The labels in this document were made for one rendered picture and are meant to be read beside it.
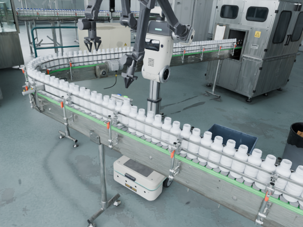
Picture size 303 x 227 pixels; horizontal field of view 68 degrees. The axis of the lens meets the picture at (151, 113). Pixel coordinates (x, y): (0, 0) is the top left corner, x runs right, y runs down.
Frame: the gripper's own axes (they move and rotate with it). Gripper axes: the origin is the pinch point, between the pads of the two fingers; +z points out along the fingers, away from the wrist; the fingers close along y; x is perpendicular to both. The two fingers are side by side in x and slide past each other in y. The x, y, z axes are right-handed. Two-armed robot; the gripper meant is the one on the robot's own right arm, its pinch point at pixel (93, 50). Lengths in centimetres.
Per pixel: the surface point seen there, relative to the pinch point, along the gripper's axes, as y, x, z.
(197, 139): 17, 93, 27
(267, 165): 18, 126, 26
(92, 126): 21, 18, 47
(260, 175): 18, 125, 32
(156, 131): 18, 69, 31
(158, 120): 17, 69, 25
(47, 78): 16.7, -35.9, 25.2
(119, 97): 2.1, 26.5, 27.9
